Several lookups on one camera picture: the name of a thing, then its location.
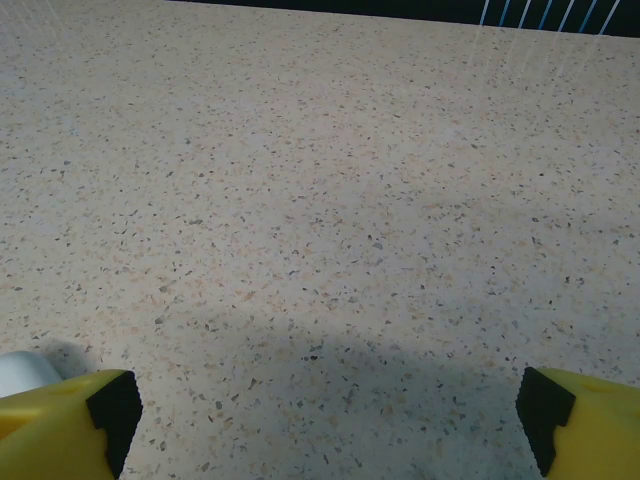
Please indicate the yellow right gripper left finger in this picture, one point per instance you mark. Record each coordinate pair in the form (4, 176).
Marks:
(45, 435)

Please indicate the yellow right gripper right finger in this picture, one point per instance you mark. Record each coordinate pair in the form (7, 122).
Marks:
(600, 430)

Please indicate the white earbud charging case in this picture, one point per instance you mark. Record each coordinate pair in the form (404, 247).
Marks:
(22, 372)

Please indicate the blue printed enclosure panel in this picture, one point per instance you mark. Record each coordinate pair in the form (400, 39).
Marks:
(350, 7)

